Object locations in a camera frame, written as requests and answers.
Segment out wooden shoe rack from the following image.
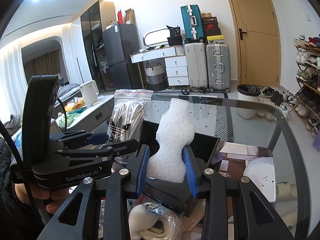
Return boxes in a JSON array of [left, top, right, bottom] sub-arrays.
[[293, 34, 319, 137]]

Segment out black refrigerator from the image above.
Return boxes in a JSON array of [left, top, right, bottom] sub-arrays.
[[103, 23, 143, 89]]

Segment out black handbag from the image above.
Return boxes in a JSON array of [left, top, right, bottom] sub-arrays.
[[167, 25, 183, 46]]

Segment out white trash bin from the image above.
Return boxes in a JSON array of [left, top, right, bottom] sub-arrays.
[[237, 84, 260, 120]]

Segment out white suitcase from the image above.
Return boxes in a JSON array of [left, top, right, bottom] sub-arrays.
[[184, 43, 208, 88]]

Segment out silver suitcase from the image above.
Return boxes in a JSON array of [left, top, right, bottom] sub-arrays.
[[206, 43, 231, 93]]

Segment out stacked shoe boxes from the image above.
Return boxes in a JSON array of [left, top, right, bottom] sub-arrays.
[[201, 12, 225, 44]]

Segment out white plush toy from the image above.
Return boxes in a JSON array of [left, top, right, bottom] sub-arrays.
[[129, 204, 158, 239]]

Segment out dark glass wardrobe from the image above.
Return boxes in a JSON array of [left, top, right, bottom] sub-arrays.
[[80, 0, 116, 92]]

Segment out cream shoelace bag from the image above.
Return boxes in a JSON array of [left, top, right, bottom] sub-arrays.
[[138, 202, 183, 239]]

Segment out white electric kettle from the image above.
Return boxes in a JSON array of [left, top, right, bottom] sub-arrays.
[[79, 80, 99, 107]]

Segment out teal suitcase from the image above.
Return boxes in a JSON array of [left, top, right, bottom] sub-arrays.
[[181, 4, 205, 43]]

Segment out bed with grey bedding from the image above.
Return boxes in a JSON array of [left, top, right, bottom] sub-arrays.
[[57, 83, 82, 105]]

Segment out left hand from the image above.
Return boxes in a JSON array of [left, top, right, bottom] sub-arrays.
[[15, 184, 69, 213]]

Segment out wooden door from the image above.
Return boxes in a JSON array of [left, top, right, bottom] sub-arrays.
[[228, 0, 281, 87]]

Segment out anime print desk mat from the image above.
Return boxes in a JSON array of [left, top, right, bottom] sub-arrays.
[[97, 141, 278, 240]]

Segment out purple bag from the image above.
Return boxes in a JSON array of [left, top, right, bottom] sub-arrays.
[[313, 131, 320, 151]]

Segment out oval mirror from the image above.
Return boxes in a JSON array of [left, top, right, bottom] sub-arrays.
[[143, 28, 170, 48]]

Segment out woven laundry basket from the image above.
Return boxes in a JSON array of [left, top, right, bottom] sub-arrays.
[[145, 63, 168, 92]]

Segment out grey side cabinet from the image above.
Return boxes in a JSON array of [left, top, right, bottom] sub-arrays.
[[67, 95, 114, 132]]

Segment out black cardboard box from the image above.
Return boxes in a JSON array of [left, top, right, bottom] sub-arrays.
[[112, 119, 221, 217]]

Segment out white dresser desk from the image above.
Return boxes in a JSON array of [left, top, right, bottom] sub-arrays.
[[130, 45, 190, 88]]

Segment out white foam piece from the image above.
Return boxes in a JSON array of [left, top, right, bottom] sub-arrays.
[[146, 98, 196, 183]]

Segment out adidas shoelace bag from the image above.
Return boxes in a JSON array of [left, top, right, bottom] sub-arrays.
[[106, 89, 154, 160]]

